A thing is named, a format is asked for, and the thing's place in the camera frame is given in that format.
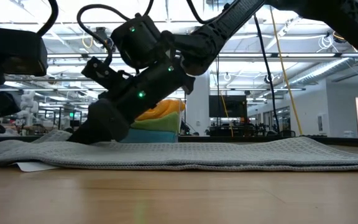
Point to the grey microfiber towel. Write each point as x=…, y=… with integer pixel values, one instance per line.
x=197, y=152

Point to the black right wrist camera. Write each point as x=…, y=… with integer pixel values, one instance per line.
x=101, y=73

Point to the orange microfiber towel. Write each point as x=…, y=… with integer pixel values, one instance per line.
x=163, y=109

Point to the bright green microfiber towel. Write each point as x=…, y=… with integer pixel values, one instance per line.
x=163, y=123

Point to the white robot figure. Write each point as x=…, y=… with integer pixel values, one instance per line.
x=30, y=105

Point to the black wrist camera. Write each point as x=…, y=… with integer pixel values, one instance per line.
x=101, y=73
x=17, y=53

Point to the black monitor screen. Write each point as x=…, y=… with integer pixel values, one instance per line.
x=228, y=105

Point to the clear plastic bin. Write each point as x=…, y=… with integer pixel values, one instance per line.
x=181, y=124

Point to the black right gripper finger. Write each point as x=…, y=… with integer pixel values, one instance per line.
x=104, y=124

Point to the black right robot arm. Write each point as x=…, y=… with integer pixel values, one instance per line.
x=228, y=25

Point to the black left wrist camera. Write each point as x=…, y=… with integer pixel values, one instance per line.
x=17, y=53

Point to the white building column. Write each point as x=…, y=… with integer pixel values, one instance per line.
x=199, y=102

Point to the blue microfiber towel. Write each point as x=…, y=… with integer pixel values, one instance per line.
x=154, y=136

